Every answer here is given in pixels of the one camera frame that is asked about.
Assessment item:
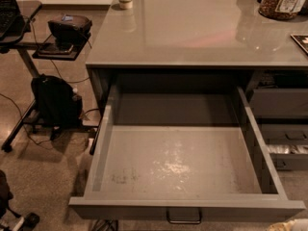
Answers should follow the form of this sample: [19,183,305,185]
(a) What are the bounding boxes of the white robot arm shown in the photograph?
[266,218,308,231]

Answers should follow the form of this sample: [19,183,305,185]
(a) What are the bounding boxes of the grey drawer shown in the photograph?
[259,124,308,145]
[249,89,308,117]
[69,86,305,224]
[268,144,308,170]

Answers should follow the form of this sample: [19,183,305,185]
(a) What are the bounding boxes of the black device on tray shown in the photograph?
[48,14,92,43]

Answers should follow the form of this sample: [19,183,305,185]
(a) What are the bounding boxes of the grey right top drawer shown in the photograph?
[249,89,308,117]

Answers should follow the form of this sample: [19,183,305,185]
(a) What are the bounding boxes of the grey cabinet counter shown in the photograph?
[85,0,308,171]

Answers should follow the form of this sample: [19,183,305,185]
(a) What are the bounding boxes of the grey right bottom drawer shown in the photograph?
[268,144,308,170]

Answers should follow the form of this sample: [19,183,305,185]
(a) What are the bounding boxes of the jar of brown snacks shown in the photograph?
[259,0,306,20]

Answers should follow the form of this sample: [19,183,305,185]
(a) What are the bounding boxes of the black side tray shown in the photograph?
[33,34,90,61]

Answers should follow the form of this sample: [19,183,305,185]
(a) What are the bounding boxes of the dark book on counter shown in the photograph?
[291,34,308,55]

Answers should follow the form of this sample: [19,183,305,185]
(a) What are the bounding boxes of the black laptop stand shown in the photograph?
[0,0,100,153]

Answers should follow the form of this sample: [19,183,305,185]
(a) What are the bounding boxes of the black backpack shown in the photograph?
[31,74,83,141]

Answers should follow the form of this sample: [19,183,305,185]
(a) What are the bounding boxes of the black laptop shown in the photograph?
[0,0,21,39]

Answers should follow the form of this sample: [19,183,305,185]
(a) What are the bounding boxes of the grey right middle drawer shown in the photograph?
[259,124,308,145]

